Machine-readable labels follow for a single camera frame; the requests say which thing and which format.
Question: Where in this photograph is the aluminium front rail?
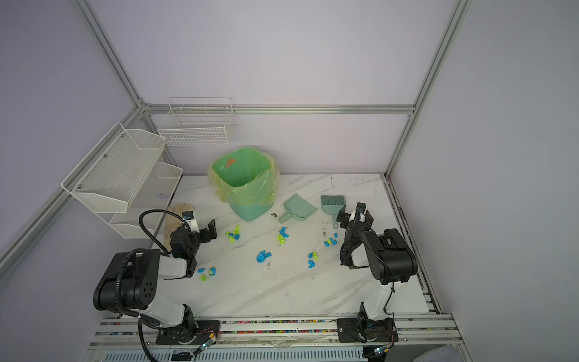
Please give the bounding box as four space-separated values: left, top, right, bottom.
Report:
88 314 464 350

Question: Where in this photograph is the green hand brush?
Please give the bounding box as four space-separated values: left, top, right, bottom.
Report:
321 195 346 229

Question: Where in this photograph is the paper scraps cluster centre top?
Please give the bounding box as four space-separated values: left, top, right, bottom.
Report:
277 227 289 245

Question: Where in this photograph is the white mesh two-tier shelf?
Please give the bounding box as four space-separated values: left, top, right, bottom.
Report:
61 123 182 239

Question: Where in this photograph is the paper scraps cluster upper left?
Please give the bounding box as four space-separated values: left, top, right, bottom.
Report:
226 225 241 244

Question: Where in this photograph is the paper scraps cluster near brush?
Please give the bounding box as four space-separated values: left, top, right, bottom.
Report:
324 233 339 247

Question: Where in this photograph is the white slotted cable duct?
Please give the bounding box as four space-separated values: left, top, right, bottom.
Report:
86 346 366 361

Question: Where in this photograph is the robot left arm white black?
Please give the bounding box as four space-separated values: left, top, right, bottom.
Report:
93 209 220 345

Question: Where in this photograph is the beige glove left side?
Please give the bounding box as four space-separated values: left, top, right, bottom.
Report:
164 203 195 251

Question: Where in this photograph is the white wire basket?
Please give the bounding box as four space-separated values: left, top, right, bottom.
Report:
158 97 237 146

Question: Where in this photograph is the robot right arm white black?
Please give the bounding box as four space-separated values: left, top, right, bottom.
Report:
336 202 419 342

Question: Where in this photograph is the green plastic dustpan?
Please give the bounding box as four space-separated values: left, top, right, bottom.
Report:
278 194 318 223

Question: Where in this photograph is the blue paper scrap centre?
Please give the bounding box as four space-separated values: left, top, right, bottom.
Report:
256 250 271 263

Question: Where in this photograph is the green trash bin with bag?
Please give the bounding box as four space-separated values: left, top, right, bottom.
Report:
207 147 280 222

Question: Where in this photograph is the paper scraps cluster far left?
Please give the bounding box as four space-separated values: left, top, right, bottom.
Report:
198 266 217 281

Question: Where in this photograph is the paper scraps cluster centre right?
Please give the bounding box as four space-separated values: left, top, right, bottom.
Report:
308 250 319 268

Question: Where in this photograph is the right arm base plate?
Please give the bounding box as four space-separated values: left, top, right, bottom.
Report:
336 318 399 343

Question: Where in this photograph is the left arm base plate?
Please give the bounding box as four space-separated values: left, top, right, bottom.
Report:
155 320 221 345

